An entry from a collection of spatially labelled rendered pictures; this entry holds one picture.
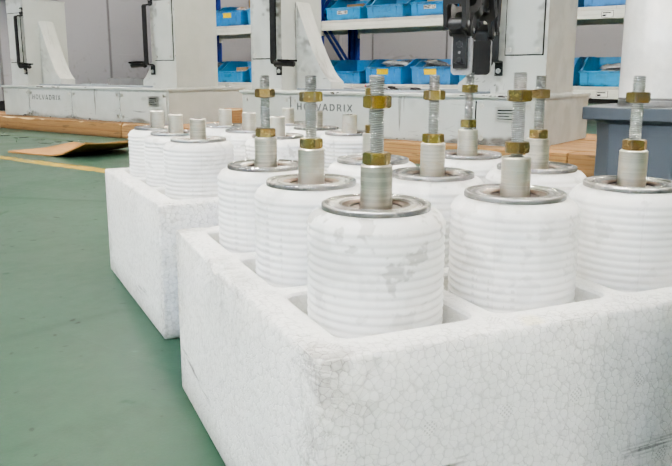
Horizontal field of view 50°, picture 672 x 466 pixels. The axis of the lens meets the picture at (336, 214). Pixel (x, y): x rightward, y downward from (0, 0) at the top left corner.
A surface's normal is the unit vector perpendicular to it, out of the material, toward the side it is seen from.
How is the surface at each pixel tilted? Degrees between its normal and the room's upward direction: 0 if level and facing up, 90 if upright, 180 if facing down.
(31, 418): 0
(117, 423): 0
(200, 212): 90
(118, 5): 90
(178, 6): 90
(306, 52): 90
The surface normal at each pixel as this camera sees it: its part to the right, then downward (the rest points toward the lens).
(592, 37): -0.60, 0.15
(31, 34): 0.80, 0.11
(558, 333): 0.41, 0.18
